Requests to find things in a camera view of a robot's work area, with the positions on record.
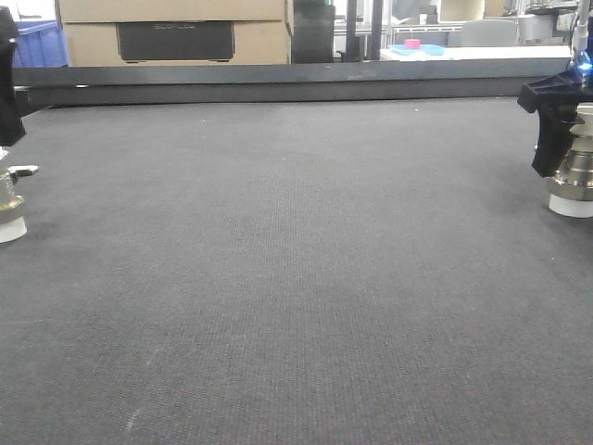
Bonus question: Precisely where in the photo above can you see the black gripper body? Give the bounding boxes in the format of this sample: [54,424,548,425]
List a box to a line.
[517,70,592,113]

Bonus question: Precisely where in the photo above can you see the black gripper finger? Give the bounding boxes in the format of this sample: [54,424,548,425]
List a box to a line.
[532,105,577,177]
[1,8,26,146]

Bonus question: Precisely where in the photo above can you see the brass valve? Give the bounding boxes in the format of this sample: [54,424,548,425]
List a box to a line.
[548,102,592,219]
[1,146,39,244]

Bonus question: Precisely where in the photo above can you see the large cardboard box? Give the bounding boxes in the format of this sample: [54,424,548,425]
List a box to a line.
[57,0,294,67]

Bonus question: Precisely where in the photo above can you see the pink small box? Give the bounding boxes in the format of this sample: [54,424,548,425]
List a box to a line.
[404,38,421,50]

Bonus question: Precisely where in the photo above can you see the white background table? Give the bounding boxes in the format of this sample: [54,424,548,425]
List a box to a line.
[380,45,572,61]

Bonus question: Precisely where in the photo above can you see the blue plastic crate background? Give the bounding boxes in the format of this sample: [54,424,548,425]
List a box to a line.
[13,20,68,68]

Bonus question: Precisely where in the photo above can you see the light blue tray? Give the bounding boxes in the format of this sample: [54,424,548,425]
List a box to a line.
[389,44,446,57]

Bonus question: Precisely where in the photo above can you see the black cabinet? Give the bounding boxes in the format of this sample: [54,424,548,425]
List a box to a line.
[292,1,335,64]

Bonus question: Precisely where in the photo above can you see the black conveyor side rail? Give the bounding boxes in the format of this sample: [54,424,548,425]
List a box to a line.
[13,57,567,107]

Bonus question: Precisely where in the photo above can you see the black vertical post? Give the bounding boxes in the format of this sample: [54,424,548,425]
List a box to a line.
[369,0,384,61]

